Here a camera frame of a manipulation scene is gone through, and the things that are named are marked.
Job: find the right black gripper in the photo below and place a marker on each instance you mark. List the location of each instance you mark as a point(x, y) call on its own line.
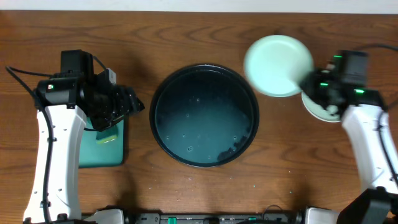
point(315, 88)

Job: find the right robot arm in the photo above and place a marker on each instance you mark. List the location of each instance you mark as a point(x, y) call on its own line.
point(364, 117)

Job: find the black rectangular water tray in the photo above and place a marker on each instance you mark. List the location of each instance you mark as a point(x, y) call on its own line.
point(102, 155)

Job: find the mint green plate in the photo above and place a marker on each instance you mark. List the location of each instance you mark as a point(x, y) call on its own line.
point(276, 64)
point(328, 115)

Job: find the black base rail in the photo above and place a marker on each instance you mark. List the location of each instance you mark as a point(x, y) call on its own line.
point(272, 214)

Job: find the green yellow sponge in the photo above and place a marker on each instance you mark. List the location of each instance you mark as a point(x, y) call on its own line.
point(107, 135)

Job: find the black round tray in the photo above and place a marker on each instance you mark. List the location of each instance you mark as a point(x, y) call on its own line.
point(204, 115)

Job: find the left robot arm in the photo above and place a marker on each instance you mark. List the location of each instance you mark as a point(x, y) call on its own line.
point(64, 105)

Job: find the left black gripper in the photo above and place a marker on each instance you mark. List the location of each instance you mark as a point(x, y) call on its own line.
point(123, 104)

